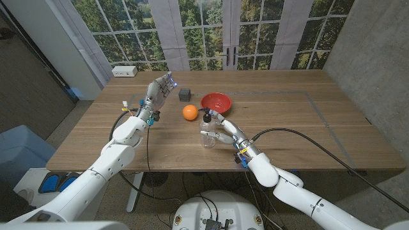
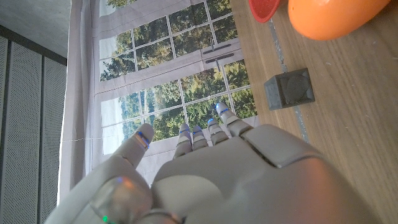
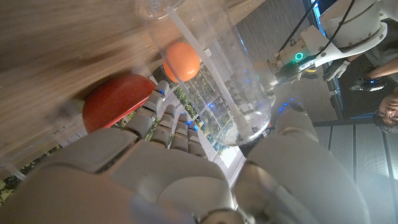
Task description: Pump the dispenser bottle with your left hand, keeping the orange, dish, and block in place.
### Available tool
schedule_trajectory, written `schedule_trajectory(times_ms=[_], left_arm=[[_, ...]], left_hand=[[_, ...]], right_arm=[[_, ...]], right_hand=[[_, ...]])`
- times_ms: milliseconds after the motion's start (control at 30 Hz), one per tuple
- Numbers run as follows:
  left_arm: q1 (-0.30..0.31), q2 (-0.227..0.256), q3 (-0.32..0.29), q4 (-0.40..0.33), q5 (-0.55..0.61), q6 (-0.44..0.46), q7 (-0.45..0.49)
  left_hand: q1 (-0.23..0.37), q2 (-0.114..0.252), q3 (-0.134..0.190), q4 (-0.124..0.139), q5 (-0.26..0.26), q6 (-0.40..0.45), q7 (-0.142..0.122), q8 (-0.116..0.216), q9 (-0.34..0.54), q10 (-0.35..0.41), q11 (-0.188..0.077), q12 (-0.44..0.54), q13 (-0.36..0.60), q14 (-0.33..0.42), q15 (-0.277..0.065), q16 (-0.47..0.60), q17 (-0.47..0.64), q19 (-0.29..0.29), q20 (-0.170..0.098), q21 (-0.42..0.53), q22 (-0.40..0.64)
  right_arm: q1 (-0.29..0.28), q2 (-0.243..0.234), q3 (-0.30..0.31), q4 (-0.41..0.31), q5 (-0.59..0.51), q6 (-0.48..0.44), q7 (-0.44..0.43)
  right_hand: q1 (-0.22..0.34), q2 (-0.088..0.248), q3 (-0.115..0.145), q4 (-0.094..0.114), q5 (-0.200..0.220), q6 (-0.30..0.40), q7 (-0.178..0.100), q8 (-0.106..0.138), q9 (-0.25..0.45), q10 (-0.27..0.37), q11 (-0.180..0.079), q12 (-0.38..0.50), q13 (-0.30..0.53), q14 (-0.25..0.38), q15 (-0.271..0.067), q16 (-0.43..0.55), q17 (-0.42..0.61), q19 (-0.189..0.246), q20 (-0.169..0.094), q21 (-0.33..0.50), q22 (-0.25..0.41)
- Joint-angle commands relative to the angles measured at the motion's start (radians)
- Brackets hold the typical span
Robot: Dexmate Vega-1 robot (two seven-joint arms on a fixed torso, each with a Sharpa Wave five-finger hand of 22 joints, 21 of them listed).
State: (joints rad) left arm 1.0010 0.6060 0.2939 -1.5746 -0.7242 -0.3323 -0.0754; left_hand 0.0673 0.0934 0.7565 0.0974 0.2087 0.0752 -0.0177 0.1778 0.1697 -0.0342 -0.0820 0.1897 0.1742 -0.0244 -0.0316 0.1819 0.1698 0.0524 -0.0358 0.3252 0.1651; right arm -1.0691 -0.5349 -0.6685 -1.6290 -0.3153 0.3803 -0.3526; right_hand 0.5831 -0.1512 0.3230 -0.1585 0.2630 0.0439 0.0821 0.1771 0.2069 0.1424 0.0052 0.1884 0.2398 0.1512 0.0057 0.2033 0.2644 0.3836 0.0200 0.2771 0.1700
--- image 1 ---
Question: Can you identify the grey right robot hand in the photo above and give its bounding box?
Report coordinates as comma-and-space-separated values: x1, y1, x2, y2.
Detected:
200, 109, 261, 164

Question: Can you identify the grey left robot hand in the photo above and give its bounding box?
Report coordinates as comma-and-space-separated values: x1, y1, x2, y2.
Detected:
138, 71, 178, 125

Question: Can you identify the clear pump dispenser bottle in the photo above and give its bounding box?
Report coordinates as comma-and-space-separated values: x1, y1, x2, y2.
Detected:
197, 107, 218, 149

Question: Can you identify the dark grey block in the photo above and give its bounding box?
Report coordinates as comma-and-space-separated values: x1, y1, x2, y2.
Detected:
178, 88, 192, 103

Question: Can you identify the orange fruit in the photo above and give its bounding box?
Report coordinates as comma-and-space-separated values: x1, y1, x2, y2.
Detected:
182, 104, 199, 121

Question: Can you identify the white power strip box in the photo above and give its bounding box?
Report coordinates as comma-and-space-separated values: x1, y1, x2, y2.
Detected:
111, 65, 139, 78

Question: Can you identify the red bowl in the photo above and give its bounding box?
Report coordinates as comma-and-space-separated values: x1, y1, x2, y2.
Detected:
200, 92, 233, 116

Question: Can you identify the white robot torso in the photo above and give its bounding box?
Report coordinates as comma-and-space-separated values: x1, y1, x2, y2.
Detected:
171, 190, 266, 230

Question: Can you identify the black round floor fan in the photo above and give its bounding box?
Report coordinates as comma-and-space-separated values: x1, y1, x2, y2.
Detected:
142, 171, 169, 188

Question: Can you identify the white table leg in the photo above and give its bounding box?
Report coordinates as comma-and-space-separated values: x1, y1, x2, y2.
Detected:
125, 171, 145, 214

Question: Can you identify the blue foot pedal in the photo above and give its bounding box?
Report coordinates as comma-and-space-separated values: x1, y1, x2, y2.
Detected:
38, 172, 62, 194
59, 172, 84, 194

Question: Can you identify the blue storage bin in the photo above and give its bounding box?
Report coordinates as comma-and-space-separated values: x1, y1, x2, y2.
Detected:
0, 124, 58, 190

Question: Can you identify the white floor platform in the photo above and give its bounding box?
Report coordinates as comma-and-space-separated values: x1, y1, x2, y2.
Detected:
12, 167, 93, 207

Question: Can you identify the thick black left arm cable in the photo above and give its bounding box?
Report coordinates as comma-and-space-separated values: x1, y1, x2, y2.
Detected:
108, 101, 182, 205

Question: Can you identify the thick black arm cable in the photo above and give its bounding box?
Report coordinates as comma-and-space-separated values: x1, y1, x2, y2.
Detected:
108, 101, 182, 205
251, 127, 409, 214

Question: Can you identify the thin black cable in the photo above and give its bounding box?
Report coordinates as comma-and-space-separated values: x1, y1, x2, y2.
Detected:
145, 124, 157, 181

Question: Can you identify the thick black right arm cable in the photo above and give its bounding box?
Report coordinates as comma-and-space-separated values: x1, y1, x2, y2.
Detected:
251, 127, 409, 214

